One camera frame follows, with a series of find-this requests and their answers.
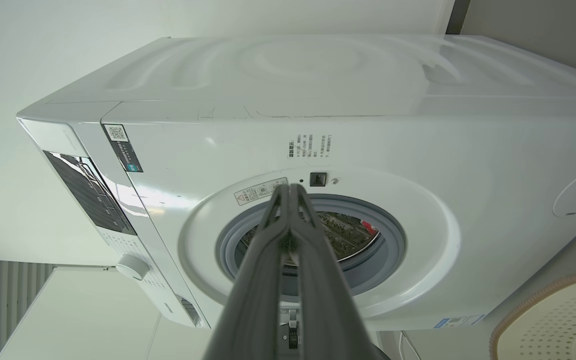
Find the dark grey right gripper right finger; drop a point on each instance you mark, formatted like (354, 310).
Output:
(328, 310)

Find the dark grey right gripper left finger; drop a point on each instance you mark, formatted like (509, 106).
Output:
(253, 300)

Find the red and white garment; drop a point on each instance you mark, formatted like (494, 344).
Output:
(369, 227)

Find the cream perforated laundry basket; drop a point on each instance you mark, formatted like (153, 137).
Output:
(558, 325)

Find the white cabinet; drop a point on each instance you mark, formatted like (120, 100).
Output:
(83, 320)

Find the white front-load washing machine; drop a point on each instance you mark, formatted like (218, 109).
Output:
(468, 150)

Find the black baseboard strip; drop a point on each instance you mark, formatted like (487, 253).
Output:
(458, 16)

